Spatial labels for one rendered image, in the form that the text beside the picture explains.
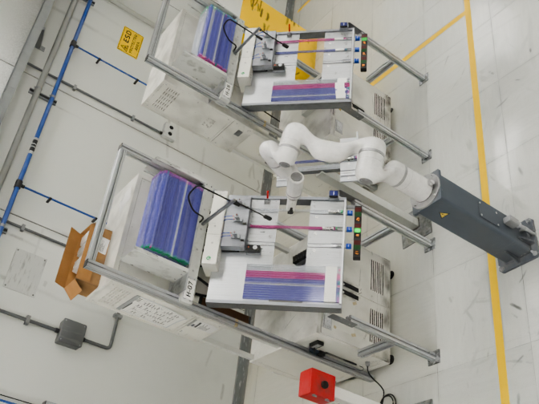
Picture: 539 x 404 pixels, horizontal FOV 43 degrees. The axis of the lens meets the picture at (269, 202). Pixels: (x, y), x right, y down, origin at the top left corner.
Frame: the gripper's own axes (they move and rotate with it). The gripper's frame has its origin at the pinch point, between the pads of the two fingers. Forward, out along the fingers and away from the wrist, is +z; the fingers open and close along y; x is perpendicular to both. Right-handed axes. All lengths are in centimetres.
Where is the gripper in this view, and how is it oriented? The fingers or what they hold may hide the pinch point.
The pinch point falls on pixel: (290, 210)
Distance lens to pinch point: 390.8
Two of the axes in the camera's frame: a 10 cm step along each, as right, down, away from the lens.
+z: -0.7, 5.7, 8.2
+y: -1.0, 8.1, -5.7
